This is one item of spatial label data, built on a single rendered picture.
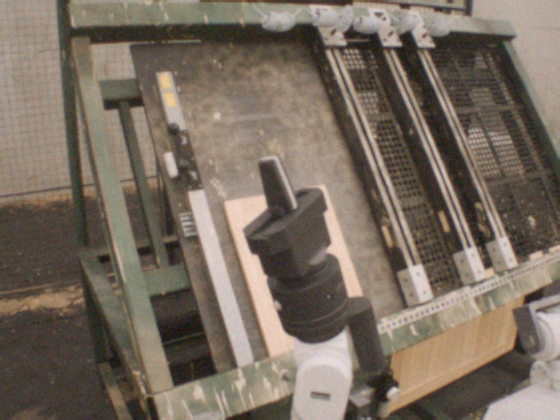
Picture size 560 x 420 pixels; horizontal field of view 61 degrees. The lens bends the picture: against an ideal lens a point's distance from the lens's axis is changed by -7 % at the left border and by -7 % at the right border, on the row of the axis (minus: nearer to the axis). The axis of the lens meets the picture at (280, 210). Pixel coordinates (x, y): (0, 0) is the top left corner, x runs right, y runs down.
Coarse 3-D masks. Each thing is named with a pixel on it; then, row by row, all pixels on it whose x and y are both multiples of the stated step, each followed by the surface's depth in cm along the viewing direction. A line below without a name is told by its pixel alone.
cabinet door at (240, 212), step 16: (224, 208) 156; (240, 208) 157; (256, 208) 159; (240, 224) 155; (336, 224) 169; (240, 240) 153; (336, 240) 167; (240, 256) 151; (256, 256) 153; (256, 272) 151; (352, 272) 165; (256, 288) 150; (352, 288) 163; (256, 304) 148; (272, 320) 148; (272, 336) 146; (288, 336) 148; (272, 352) 145
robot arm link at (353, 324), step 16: (352, 304) 59; (368, 304) 59; (288, 320) 57; (320, 320) 56; (336, 320) 57; (352, 320) 58; (368, 320) 58; (304, 336) 57; (320, 336) 57; (336, 336) 59; (352, 336) 60; (368, 336) 59; (304, 352) 59; (352, 352) 62; (368, 352) 60; (368, 368) 61
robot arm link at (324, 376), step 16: (320, 352) 58; (336, 352) 58; (304, 368) 57; (320, 368) 57; (336, 368) 57; (304, 384) 58; (320, 384) 58; (336, 384) 57; (304, 400) 59; (320, 400) 59; (336, 400) 59; (304, 416) 60; (320, 416) 60; (336, 416) 60
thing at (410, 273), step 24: (336, 24) 191; (312, 48) 196; (336, 48) 190; (336, 72) 186; (336, 96) 188; (360, 120) 184; (360, 144) 180; (360, 168) 183; (384, 168) 179; (384, 192) 176; (384, 216) 175; (408, 240) 173; (408, 264) 169; (408, 288) 170
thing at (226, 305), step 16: (160, 96) 158; (176, 96) 159; (176, 112) 157; (176, 160) 153; (192, 192) 149; (192, 208) 148; (208, 208) 150; (208, 224) 148; (208, 240) 146; (208, 256) 145; (208, 272) 145; (224, 272) 145; (224, 288) 143; (224, 304) 142; (224, 320) 140; (240, 320) 142; (240, 336) 140; (240, 352) 139
